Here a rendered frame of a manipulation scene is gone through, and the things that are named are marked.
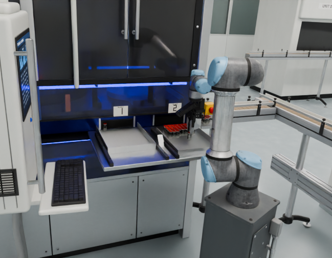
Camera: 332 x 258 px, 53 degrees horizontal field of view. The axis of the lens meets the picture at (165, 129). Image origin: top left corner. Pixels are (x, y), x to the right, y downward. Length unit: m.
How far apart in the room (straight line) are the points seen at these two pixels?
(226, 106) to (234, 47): 6.33
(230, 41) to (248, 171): 6.25
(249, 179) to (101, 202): 1.04
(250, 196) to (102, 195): 0.99
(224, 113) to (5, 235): 1.47
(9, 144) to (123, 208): 1.10
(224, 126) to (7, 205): 0.91
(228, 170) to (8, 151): 0.87
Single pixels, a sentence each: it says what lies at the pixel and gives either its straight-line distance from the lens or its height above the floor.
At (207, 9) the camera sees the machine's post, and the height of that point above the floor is 1.59.
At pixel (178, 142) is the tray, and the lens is 1.90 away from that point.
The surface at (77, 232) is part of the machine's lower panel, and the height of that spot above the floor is 0.23.
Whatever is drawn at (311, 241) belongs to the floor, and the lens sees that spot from 2.87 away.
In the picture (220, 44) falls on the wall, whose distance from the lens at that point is 7.47.
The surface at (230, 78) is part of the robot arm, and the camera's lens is 1.33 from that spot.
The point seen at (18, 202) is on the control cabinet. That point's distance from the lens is 1.45.
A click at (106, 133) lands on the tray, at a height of 0.88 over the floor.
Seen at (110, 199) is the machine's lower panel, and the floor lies 0.43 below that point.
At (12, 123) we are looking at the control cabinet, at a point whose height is 1.19.
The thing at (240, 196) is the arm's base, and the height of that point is 0.84.
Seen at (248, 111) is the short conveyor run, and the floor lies 0.92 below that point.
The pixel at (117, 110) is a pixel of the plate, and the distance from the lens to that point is 1.93.
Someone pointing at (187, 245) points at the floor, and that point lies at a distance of 2.54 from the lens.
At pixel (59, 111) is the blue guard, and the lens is 1.88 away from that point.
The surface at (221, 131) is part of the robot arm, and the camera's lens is 1.39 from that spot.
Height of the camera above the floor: 1.62
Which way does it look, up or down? 21 degrees down
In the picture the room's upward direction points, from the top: 4 degrees clockwise
